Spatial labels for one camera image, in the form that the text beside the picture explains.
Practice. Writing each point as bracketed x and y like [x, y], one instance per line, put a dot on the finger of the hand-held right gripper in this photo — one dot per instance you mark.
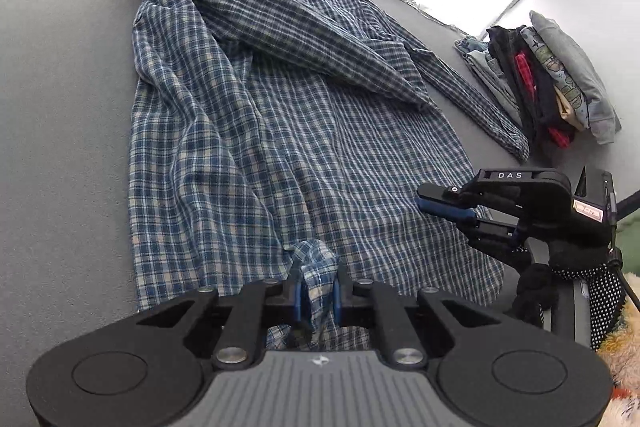
[440, 205]
[495, 237]

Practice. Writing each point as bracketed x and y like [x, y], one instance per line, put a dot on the person's right hand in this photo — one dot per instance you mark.
[535, 292]

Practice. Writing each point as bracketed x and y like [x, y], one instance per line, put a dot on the blue plaid shirt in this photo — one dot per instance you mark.
[250, 132]

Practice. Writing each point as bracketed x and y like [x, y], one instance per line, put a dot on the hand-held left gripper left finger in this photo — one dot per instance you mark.
[299, 302]

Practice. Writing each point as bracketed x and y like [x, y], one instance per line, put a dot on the stack of folded clothes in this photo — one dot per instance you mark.
[550, 77]

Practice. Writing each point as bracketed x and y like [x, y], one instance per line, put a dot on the fuzzy patterned clothing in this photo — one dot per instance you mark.
[625, 357]

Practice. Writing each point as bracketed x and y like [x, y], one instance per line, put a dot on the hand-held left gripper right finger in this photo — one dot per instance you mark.
[337, 302]

